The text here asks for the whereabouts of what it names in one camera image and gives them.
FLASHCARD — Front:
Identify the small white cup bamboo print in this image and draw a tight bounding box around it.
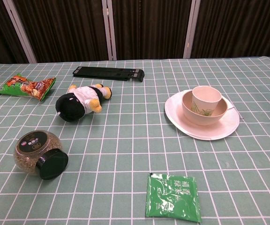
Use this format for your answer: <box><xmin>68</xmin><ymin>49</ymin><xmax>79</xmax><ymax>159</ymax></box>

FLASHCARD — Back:
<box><xmin>191</xmin><ymin>86</ymin><xmax>222</xmax><ymax>117</ymax></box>

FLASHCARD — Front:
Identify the beige bowl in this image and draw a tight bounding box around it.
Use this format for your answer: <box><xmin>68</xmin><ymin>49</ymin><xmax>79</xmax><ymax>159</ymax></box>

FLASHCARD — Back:
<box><xmin>181</xmin><ymin>90</ymin><xmax>228</xmax><ymax>126</ymax></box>

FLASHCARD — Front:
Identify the green checked tablecloth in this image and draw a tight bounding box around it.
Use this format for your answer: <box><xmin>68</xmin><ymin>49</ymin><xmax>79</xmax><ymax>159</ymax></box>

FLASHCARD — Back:
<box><xmin>0</xmin><ymin>55</ymin><xmax>270</xmax><ymax>225</ymax></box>

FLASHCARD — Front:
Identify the black folding laptop stand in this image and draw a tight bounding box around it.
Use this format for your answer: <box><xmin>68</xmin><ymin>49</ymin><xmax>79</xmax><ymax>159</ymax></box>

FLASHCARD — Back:
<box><xmin>72</xmin><ymin>66</ymin><xmax>146</xmax><ymax>83</ymax></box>

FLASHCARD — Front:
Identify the black and white plush toy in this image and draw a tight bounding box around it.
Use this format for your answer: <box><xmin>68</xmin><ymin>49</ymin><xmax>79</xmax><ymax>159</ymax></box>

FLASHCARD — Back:
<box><xmin>55</xmin><ymin>83</ymin><xmax>113</xmax><ymax>122</ymax></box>

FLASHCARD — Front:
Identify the white paper plate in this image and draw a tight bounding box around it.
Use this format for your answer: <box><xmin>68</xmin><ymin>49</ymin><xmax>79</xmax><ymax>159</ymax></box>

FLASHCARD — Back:
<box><xmin>165</xmin><ymin>89</ymin><xmax>240</xmax><ymax>141</ymax></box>

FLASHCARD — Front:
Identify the green tea sachet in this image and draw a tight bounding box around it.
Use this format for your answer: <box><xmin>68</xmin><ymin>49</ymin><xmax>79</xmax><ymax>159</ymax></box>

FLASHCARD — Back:
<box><xmin>145</xmin><ymin>173</ymin><xmax>203</xmax><ymax>224</ymax></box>

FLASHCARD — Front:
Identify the glass jar with black lid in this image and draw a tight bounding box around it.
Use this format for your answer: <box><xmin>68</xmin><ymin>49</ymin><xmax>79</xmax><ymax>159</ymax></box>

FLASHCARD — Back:
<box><xmin>13</xmin><ymin>131</ymin><xmax>69</xmax><ymax>180</ymax></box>

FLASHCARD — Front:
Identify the dark brown curtain screen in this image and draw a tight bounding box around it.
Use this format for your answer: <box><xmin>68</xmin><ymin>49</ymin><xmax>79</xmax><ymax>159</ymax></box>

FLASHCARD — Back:
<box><xmin>0</xmin><ymin>0</ymin><xmax>270</xmax><ymax>67</ymax></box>

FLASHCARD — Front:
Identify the green orange snack bag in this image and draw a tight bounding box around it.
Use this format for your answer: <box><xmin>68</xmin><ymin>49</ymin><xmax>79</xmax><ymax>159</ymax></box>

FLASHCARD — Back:
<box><xmin>0</xmin><ymin>73</ymin><xmax>57</xmax><ymax>102</ymax></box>

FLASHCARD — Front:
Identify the white screen frame post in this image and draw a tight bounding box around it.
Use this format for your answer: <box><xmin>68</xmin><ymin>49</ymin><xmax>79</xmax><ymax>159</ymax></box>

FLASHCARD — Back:
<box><xmin>183</xmin><ymin>0</ymin><xmax>201</xmax><ymax>59</ymax></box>
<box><xmin>3</xmin><ymin>0</ymin><xmax>38</xmax><ymax>64</ymax></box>
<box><xmin>101</xmin><ymin>0</ymin><xmax>117</xmax><ymax>61</ymax></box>

